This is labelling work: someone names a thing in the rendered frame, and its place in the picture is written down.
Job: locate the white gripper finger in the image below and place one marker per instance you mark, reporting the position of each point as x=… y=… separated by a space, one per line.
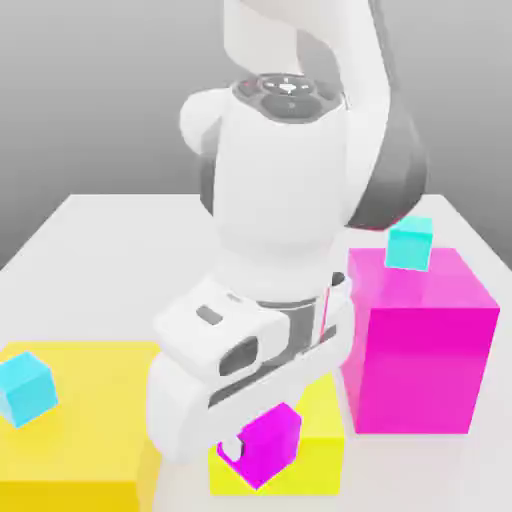
x=234 y=447

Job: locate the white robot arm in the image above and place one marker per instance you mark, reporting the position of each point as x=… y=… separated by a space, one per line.
x=276 y=180

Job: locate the small magenta cube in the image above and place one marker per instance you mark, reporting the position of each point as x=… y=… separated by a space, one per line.
x=272 y=448

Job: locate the large lemon yellow box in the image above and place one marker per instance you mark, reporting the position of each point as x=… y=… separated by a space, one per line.
x=320 y=448

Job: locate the large magenta box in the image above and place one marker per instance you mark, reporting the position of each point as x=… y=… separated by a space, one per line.
x=420 y=360

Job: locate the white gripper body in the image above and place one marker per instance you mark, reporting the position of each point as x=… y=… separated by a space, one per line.
x=180 y=412

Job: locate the small cyan cube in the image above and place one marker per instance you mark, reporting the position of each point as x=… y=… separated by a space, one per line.
x=26 y=390
x=410 y=248

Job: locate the large golden yellow box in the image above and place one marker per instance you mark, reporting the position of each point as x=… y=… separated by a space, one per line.
x=88 y=420

